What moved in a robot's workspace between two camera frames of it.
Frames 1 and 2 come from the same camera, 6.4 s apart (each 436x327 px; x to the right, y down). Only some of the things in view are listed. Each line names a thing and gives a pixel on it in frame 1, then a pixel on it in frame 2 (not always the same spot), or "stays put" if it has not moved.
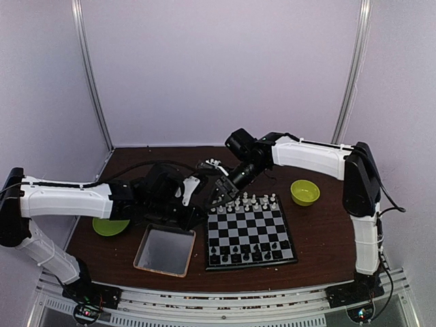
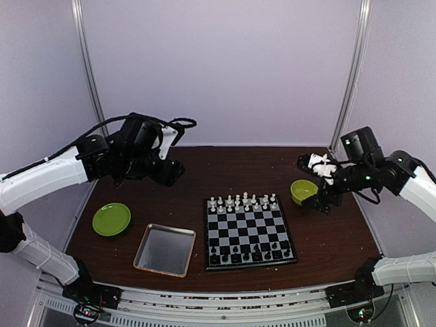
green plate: (106, 227) stays put
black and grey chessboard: (248, 231) stays put
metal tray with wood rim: (165, 249) stays put
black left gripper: (188, 221) -> (169, 174)
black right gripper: (229, 191) -> (321, 204)
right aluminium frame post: (364, 18) stays put
